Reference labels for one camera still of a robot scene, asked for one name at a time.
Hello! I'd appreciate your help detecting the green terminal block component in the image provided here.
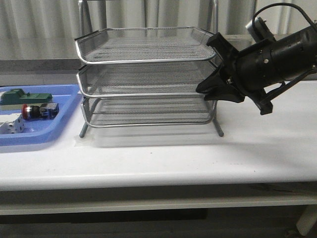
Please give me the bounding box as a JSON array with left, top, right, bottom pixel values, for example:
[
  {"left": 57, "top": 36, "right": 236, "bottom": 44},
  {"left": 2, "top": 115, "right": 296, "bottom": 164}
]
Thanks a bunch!
[{"left": 0, "top": 88, "right": 53, "bottom": 111}]

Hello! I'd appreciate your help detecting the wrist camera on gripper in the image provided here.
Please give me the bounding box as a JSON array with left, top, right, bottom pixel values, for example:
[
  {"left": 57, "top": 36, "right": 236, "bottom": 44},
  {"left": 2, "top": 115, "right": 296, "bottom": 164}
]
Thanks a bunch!
[{"left": 245, "top": 17, "right": 276, "bottom": 43}]

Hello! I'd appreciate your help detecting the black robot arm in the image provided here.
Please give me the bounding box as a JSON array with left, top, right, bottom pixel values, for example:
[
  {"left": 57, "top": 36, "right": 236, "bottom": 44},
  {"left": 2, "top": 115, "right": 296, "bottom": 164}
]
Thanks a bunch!
[{"left": 196, "top": 27, "right": 317, "bottom": 115}]

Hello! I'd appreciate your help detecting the dark granite counter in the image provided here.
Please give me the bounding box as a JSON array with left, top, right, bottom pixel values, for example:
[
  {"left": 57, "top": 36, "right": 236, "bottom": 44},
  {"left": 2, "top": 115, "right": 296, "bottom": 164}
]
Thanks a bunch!
[{"left": 0, "top": 33, "right": 317, "bottom": 74}]

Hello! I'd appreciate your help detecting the white table leg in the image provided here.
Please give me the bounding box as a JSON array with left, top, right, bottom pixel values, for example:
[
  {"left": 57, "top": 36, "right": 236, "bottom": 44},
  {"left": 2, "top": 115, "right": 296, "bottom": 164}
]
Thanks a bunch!
[{"left": 296, "top": 205, "right": 317, "bottom": 236}]

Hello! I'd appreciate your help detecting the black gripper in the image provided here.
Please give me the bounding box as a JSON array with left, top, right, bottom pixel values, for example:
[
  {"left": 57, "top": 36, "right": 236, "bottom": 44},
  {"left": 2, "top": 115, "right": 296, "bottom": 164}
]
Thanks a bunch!
[{"left": 195, "top": 32, "right": 274, "bottom": 116}]

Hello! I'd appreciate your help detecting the blue plastic tray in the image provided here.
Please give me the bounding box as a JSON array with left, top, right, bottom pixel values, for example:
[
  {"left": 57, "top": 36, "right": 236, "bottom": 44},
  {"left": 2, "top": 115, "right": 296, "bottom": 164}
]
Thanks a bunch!
[{"left": 0, "top": 84, "right": 81, "bottom": 146}]

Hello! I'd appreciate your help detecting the red emergency stop button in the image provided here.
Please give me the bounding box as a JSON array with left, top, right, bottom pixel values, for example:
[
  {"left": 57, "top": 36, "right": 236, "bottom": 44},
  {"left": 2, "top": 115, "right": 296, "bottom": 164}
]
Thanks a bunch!
[{"left": 21, "top": 103, "right": 59, "bottom": 120}]

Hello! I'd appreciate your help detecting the silver wire rack frame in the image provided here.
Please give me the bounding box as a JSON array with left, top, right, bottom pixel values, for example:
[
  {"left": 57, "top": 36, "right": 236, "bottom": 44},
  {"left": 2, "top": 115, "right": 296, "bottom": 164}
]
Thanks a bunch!
[{"left": 78, "top": 0, "right": 224, "bottom": 137}]

